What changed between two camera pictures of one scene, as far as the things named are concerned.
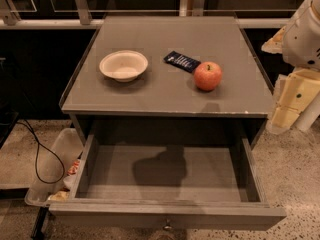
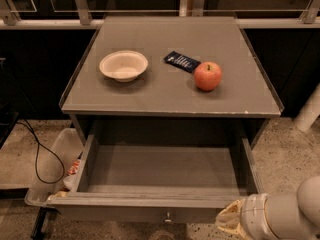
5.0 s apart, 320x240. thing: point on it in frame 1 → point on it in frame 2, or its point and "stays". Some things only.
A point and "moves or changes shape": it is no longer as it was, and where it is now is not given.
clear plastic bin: (55, 180) stays
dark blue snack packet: (182, 61) stays
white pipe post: (307, 117) stays
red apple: (208, 75) stays
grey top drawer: (167, 182) moves or changes shape
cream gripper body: (302, 42) → (252, 216)
